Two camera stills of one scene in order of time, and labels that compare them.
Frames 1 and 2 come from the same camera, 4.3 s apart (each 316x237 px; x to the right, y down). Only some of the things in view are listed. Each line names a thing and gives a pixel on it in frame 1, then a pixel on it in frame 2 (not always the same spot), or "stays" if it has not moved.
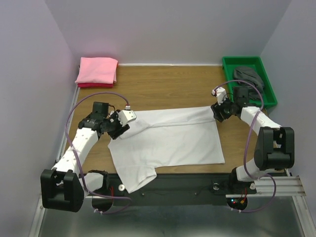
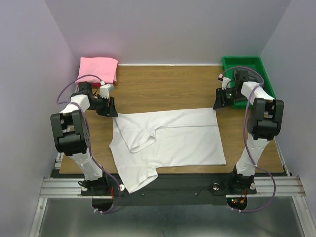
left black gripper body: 114,128 -> 100,105
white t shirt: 164,138 stays
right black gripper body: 225,109 -> 229,95
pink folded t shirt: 96,70 stays
